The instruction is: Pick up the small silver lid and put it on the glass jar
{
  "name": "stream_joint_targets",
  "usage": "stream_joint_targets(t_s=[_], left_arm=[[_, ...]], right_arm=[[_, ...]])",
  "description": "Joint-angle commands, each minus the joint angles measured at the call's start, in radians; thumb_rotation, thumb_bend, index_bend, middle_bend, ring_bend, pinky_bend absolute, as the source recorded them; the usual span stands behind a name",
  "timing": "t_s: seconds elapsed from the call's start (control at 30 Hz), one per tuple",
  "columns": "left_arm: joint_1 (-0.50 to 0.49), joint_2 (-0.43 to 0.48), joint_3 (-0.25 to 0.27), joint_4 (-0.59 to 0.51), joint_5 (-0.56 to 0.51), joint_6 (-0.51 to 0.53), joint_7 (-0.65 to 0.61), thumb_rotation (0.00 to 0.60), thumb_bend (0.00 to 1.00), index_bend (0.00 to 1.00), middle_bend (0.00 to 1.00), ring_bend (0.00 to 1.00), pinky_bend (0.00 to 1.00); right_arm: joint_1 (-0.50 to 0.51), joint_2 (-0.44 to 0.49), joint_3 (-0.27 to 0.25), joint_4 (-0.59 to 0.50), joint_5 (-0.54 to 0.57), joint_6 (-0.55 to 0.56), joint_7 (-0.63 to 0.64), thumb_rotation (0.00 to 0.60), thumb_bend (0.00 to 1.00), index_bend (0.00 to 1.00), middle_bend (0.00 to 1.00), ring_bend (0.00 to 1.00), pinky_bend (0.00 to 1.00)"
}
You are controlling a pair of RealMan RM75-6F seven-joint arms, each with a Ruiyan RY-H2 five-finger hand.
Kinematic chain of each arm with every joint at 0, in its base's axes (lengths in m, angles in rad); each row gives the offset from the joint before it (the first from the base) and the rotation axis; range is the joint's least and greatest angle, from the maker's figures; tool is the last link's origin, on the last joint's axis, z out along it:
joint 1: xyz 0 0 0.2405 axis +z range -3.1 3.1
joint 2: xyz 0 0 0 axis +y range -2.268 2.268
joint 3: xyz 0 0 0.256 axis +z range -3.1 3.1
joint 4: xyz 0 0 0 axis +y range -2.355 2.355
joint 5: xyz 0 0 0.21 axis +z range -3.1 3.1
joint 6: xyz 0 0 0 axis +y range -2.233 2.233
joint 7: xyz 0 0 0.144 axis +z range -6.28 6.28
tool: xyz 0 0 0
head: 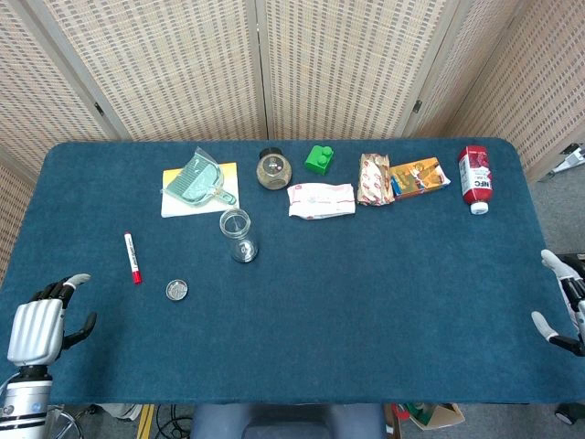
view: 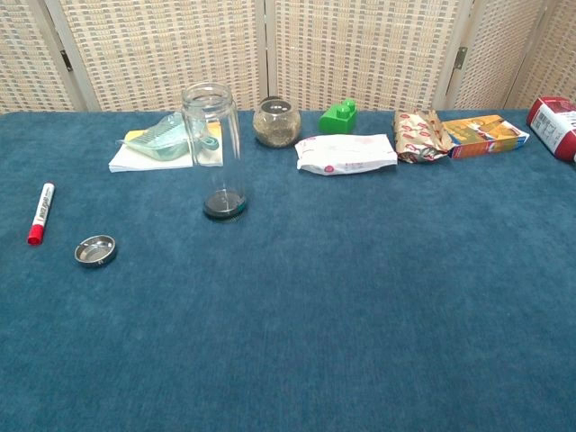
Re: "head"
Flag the round glass jar of seeds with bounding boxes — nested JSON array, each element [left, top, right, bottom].
[[256, 146, 293, 189]]

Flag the cardboard box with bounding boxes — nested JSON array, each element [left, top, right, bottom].
[[406, 402, 466, 432]]

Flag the blue felt tablecloth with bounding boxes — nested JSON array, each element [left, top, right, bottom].
[[0, 138, 585, 406]]

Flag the woven folding screen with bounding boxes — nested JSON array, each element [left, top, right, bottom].
[[0, 0, 585, 284]]

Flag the clear glass jar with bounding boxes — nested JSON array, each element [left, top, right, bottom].
[[218, 208, 260, 264]]

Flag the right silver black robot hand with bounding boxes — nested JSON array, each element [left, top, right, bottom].
[[531, 249, 585, 358]]

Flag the orange carton box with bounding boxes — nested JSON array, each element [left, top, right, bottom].
[[388, 156, 452, 201]]

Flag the green dustpan in plastic bag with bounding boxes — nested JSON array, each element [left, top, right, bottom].
[[160, 146, 239, 207]]

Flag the green toy brick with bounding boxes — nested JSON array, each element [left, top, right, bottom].
[[303, 145, 335, 177]]

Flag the brown snack packet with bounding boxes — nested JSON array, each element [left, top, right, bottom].
[[356, 153, 395, 207]]

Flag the white metal stand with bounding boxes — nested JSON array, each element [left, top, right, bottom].
[[550, 142, 585, 179]]

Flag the black floor cables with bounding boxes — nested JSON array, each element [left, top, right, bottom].
[[154, 404, 194, 439]]

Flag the chrome stool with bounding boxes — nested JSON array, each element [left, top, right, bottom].
[[45, 404, 86, 439]]

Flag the red white marker pen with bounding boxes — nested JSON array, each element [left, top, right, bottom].
[[123, 231, 144, 285]]

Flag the yellow white notepad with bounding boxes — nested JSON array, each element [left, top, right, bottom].
[[160, 161, 241, 220]]

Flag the black caster wheel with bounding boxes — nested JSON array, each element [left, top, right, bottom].
[[555, 402, 585, 424]]

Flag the red juice bottle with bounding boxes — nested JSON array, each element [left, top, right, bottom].
[[457, 145, 494, 216]]

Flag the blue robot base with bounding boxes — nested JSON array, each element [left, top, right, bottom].
[[189, 403, 388, 439]]

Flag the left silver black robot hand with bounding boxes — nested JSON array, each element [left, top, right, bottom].
[[6, 273, 98, 380]]

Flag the yellow floor strip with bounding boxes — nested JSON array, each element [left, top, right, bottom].
[[136, 404, 156, 439]]

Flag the silver jar lid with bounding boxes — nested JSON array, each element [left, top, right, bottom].
[[165, 279, 189, 302]]

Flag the white pink packet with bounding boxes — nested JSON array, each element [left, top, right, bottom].
[[286, 182, 356, 221]]

